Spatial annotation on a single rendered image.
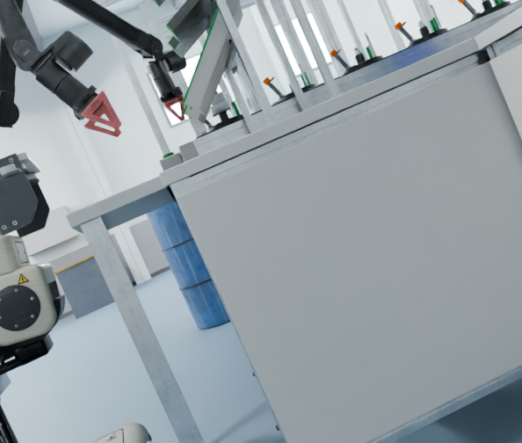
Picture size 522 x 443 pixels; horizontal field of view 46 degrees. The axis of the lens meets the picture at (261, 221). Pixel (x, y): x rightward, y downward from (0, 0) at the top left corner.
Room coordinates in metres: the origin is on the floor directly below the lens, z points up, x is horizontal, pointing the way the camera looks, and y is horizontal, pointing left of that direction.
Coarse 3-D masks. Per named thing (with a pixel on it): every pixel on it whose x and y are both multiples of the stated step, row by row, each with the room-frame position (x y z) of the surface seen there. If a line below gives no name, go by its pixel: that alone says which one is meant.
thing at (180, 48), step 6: (204, 18) 1.72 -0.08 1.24; (198, 24) 1.71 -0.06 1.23; (204, 24) 1.75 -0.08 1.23; (192, 30) 1.71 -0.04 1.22; (198, 30) 1.75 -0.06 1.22; (204, 30) 1.80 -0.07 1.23; (192, 36) 1.75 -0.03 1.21; (198, 36) 1.79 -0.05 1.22; (168, 42) 1.69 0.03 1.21; (174, 42) 1.69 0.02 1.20; (180, 42) 1.69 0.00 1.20; (186, 42) 1.74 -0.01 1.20; (192, 42) 1.79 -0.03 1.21; (174, 48) 1.69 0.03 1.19; (180, 48) 1.74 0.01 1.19; (186, 48) 1.79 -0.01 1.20; (180, 54) 1.78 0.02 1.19
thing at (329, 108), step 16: (448, 48) 1.32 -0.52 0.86; (464, 48) 1.33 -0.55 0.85; (416, 64) 1.32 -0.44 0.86; (432, 64) 1.32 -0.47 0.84; (448, 64) 1.35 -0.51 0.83; (384, 80) 1.31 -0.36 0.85; (400, 80) 1.31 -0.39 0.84; (352, 96) 1.30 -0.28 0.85; (368, 96) 1.30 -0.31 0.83; (304, 112) 1.29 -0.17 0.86; (320, 112) 1.29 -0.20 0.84; (336, 112) 1.29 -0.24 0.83; (272, 128) 1.28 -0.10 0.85; (288, 128) 1.28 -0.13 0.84; (240, 144) 1.27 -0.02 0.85; (256, 144) 1.27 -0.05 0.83; (192, 160) 1.26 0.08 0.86; (208, 160) 1.26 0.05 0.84; (224, 160) 1.27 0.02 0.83; (160, 176) 1.25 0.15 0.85; (176, 176) 1.25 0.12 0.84; (192, 176) 1.31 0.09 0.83
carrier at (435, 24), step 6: (432, 6) 2.05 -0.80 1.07; (432, 18) 2.10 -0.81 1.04; (438, 18) 2.05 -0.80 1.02; (420, 24) 2.10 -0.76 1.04; (432, 24) 2.12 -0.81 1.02; (438, 24) 2.05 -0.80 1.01; (420, 30) 2.10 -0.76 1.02; (426, 30) 2.10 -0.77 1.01; (432, 30) 2.13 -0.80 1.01; (438, 30) 2.04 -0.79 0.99; (444, 30) 2.05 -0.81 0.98; (450, 30) 1.99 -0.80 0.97; (426, 36) 2.04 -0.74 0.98; (432, 36) 2.04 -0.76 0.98; (414, 42) 2.07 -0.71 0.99; (420, 42) 1.98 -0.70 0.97
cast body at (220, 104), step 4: (216, 92) 2.01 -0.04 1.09; (220, 92) 2.01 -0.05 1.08; (216, 96) 2.00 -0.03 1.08; (220, 96) 2.01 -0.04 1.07; (216, 100) 2.00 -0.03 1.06; (220, 100) 2.00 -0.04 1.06; (224, 100) 2.01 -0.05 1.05; (212, 104) 2.01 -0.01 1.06; (216, 104) 2.00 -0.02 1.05; (220, 104) 2.00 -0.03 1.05; (224, 104) 2.01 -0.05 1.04; (228, 104) 2.01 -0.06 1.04; (212, 108) 2.00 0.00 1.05; (216, 108) 2.00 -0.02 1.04; (220, 108) 2.00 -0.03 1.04; (224, 108) 2.01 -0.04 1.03; (228, 108) 2.01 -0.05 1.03; (212, 112) 2.00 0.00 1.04; (216, 112) 2.00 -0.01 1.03; (220, 112) 2.00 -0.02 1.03
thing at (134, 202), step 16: (128, 192) 1.28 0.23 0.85; (144, 192) 1.29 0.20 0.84; (160, 192) 1.38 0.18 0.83; (80, 208) 1.26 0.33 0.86; (96, 208) 1.27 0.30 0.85; (112, 208) 1.27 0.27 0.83; (128, 208) 1.45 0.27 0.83; (144, 208) 1.78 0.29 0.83; (80, 224) 1.27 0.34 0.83; (112, 224) 1.89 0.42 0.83
